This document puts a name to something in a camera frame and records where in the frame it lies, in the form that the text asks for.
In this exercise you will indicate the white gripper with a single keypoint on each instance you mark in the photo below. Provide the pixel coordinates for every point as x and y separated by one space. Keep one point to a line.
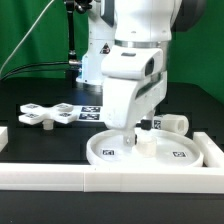
135 83

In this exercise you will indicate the white round table top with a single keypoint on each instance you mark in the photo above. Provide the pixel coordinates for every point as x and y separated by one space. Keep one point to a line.
154 148

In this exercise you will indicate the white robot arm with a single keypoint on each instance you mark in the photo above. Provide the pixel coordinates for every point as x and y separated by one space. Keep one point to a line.
133 24

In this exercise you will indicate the white sheet with fiducial markers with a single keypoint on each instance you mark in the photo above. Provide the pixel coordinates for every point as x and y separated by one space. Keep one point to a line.
88 113

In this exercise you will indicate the white cross-shaped table base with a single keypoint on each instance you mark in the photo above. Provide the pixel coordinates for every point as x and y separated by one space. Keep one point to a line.
33 114

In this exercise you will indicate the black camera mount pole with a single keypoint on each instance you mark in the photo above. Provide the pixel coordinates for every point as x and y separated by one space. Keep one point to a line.
80 6

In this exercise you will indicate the white U-shaped workspace frame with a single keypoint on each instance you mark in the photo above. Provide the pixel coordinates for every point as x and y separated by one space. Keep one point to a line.
209 178

